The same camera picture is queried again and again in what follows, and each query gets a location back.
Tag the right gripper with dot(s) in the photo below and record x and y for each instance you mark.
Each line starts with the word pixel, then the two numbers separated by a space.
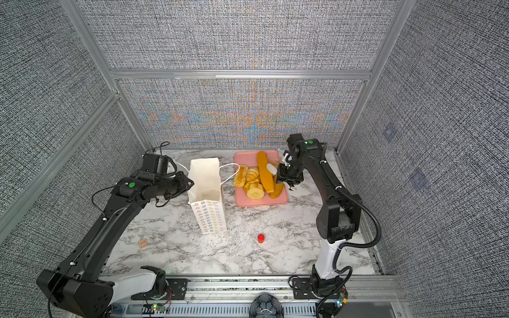
pixel 283 175

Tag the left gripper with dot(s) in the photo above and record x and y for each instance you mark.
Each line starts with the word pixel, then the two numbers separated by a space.
pixel 185 184

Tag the long yellow baguette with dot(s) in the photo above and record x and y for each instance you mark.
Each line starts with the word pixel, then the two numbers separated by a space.
pixel 266 176

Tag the white printed paper bag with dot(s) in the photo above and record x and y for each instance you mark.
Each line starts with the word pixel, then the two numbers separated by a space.
pixel 205 197

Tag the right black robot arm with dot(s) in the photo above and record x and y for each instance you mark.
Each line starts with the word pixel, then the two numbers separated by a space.
pixel 338 219

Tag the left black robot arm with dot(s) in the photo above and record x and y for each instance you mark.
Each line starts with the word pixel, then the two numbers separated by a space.
pixel 75 285

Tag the striped croissant bread left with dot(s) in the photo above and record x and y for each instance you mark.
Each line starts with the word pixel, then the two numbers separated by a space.
pixel 240 177

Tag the round striped bun centre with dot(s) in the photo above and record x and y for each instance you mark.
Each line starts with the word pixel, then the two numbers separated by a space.
pixel 253 175

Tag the pink plastic tray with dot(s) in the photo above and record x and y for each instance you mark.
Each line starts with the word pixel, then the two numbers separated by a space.
pixel 249 158

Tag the black round fan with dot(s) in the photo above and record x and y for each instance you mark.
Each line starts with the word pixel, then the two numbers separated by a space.
pixel 266 306

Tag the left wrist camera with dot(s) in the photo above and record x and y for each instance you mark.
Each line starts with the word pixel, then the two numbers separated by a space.
pixel 158 165

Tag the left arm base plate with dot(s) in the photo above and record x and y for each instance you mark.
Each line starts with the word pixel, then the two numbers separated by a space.
pixel 167 288

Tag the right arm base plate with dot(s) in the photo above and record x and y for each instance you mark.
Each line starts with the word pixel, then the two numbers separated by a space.
pixel 302 288

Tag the aluminium front rail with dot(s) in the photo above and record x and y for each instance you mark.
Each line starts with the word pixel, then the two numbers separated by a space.
pixel 242 288

